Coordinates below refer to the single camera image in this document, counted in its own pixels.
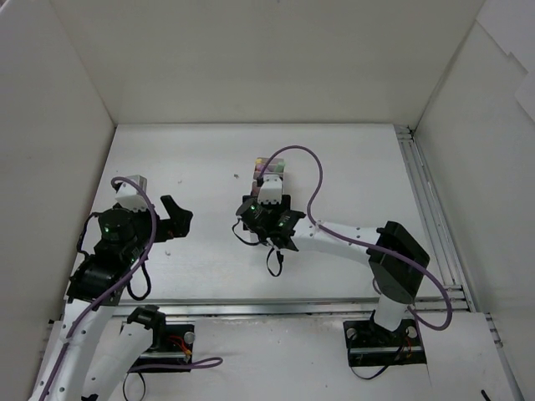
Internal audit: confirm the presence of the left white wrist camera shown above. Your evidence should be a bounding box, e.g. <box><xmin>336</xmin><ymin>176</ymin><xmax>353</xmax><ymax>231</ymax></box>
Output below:
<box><xmin>112</xmin><ymin>175</ymin><xmax>147</xmax><ymax>212</ymax></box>

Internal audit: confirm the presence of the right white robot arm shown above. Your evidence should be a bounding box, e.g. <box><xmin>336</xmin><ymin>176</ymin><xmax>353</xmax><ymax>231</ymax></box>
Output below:
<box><xmin>236</xmin><ymin>195</ymin><xmax>430</xmax><ymax>344</ymax></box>

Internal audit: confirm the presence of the green highlighter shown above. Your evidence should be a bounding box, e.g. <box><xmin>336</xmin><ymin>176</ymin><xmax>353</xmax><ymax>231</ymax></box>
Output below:
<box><xmin>270</xmin><ymin>158</ymin><xmax>286</xmax><ymax>173</ymax></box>

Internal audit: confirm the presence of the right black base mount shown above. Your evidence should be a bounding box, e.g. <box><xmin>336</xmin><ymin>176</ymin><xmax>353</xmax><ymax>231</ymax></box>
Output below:
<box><xmin>343</xmin><ymin>319</ymin><xmax>427</xmax><ymax>368</ymax></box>

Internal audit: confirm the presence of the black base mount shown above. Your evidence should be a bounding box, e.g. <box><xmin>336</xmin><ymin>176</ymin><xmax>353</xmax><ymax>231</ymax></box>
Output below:
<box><xmin>343</xmin><ymin>319</ymin><xmax>427</xmax><ymax>368</ymax></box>
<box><xmin>110</xmin><ymin>321</ymin><xmax>196</xmax><ymax>373</ymax></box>

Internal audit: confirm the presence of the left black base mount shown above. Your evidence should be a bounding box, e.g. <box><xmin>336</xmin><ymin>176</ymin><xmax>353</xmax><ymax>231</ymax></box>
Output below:
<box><xmin>110</xmin><ymin>321</ymin><xmax>196</xmax><ymax>373</ymax></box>

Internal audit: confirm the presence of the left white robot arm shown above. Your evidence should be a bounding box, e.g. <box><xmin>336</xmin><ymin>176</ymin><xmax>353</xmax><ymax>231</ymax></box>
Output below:
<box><xmin>31</xmin><ymin>195</ymin><xmax>193</xmax><ymax>400</ymax></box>

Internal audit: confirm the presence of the front aluminium rail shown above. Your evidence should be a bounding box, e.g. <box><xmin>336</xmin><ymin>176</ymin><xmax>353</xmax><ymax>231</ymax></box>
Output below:
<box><xmin>112</xmin><ymin>291</ymin><xmax>470</xmax><ymax>317</ymax></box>

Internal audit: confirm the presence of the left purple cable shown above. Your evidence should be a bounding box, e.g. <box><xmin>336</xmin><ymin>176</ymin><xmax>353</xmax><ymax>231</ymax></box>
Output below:
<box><xmin>37</xmin><ymin>176</ymin><xmax>224</xmax><ymax>401</ymax></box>

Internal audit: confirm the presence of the white compartment organizer box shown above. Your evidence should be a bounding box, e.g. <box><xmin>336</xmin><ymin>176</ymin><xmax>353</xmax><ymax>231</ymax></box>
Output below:
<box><xmin>248</xmin><ymin>156</ymin><xmax>288</xmax><ymax>246</ymax></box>

